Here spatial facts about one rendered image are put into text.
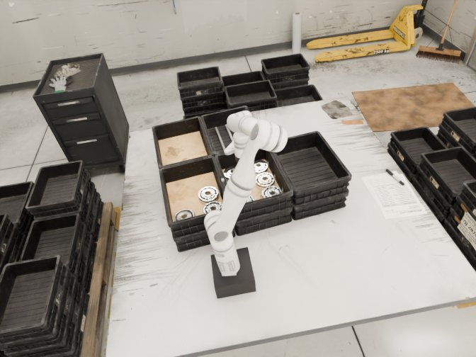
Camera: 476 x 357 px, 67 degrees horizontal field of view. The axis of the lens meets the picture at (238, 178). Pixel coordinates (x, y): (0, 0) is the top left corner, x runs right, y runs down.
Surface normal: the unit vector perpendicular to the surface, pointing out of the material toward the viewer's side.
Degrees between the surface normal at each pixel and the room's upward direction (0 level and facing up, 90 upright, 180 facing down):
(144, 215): 0
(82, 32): 90
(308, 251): 0
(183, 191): 0
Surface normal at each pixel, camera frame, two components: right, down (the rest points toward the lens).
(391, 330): -0.08, -0.72
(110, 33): 0.15, 0.68
